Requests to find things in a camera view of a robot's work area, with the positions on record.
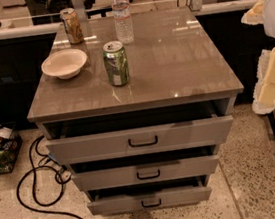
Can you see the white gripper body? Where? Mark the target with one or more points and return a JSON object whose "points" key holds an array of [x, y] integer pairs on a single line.
{"points": [[264, 94]]}

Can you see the grey drawer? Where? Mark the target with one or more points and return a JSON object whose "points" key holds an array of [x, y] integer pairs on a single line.
{"points": [[146, 173], [175, 136], [161, 199]]}

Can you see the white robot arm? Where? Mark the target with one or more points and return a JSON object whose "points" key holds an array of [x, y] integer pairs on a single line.
{"points": [[263, 12]]}

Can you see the grey drawer cabinet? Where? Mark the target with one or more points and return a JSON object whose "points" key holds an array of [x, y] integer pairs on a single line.
{"points": [[176, 74]]}

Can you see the clear plastic water bottle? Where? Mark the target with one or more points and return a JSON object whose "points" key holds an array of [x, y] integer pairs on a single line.
{"points": [[123, 21]]}

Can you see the green soda can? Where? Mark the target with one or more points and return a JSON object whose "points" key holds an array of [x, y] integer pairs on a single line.
{"points": [[115, 62]]}

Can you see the white bowl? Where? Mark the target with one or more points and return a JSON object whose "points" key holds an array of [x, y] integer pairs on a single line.
{"points": [[64, 64]]}

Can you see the gold soda can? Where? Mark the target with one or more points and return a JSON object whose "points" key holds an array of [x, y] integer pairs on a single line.
{"points": [[72, 25]]}

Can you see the black office chair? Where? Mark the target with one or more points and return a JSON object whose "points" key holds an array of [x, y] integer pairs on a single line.
{"points": [[46, 11]]}

